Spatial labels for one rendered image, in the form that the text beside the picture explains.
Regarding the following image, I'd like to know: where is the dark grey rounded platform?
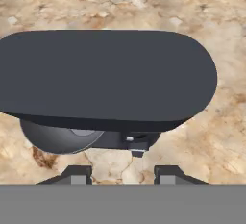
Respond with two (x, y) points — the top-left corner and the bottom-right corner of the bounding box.
(0, 29), (219, 159)

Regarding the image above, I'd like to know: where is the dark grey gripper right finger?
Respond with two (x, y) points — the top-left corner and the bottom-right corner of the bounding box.
(153, 164), (209, 186)

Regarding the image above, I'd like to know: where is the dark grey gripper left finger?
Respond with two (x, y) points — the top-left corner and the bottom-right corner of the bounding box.
(36, 164), (94, 186)

